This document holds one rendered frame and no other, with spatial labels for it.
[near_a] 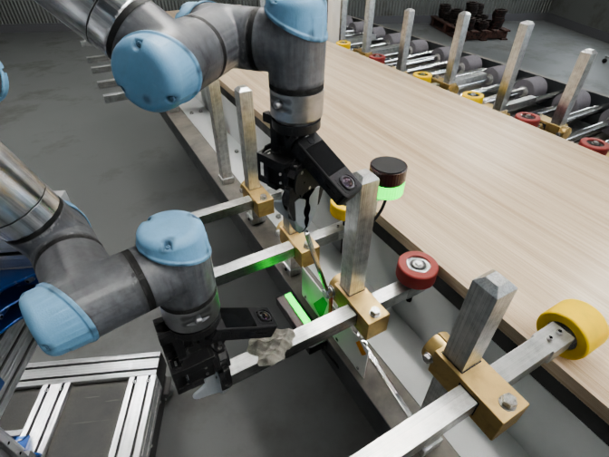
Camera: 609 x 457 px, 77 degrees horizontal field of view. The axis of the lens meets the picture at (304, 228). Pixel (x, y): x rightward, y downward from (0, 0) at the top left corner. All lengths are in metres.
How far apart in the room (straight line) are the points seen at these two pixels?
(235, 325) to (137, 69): 0.35
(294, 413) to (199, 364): 1.03
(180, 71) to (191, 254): 0.19
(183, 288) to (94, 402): 1.10
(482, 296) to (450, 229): 0.44
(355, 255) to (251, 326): 0.22
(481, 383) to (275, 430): 1.08
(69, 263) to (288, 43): 0.35
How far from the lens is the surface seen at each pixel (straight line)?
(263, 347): 0.69
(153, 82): 0.42
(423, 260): 0.81
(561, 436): 0.89
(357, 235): 0.65
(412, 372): 0.98
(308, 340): 0.71
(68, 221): 0.53
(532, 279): 0.86
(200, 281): 0.47
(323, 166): 0.55
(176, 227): 0.44
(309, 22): 0.50
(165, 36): 0.43
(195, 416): 1.63
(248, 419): 1.59
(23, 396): 1.67
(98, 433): 1.48
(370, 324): 0.72
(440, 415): 0.56
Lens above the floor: 1.44
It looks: 39 degrees down
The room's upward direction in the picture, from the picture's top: straight up
